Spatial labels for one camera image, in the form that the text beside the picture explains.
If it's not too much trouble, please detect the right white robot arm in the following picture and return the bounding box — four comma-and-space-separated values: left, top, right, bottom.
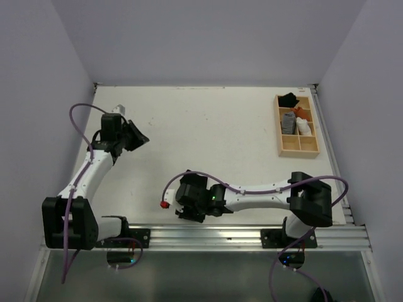
166, 171, 332, 247

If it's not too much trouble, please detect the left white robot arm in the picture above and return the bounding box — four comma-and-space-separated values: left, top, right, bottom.
42, 113, 149, 250

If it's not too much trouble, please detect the wooden compartment organizer tray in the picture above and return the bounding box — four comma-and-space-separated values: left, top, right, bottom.
273, 92, 320, 159

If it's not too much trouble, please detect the grey patterned rolled cloth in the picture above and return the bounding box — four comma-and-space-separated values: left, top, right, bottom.
281, 111, 297, 135

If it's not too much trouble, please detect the white rolled cloth in tray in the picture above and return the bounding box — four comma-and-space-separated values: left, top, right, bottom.
296, 118, 312, 136

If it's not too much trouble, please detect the orange rolled cloth in tray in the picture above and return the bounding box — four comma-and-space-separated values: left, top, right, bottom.
291, 107, 312, 121

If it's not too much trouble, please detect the black rolled cloth in tray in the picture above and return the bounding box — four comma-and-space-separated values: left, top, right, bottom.
278, 92, 299, 108

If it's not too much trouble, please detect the black object bottom right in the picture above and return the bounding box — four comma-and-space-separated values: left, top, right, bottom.
310, 288, 334, 302

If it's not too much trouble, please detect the right wrist camera red cap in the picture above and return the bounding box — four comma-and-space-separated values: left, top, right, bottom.
160, 189, 175, 209

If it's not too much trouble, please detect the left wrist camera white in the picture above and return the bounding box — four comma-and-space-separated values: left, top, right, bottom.
111, 104, 125, 116

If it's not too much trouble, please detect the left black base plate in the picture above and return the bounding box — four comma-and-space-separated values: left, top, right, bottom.
95, 228, 151, 249

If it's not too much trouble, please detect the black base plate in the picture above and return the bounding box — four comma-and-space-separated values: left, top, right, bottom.
260, 228, 318, 249
95, 228, 151, 249

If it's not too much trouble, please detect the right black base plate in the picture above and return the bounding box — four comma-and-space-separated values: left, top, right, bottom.
260, 228, 318, 249

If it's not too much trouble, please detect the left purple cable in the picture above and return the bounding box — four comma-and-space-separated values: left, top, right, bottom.
61, 103, 144, 284

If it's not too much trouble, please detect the purple cable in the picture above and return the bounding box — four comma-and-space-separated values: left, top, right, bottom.
162, 171, 349, 302
61, 103, 144, 284

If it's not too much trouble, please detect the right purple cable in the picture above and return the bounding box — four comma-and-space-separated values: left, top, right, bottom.
162, 171, 349, 302

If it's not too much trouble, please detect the aluminium mounting rail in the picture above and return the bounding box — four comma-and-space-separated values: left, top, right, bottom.
40, 223, 372, 252

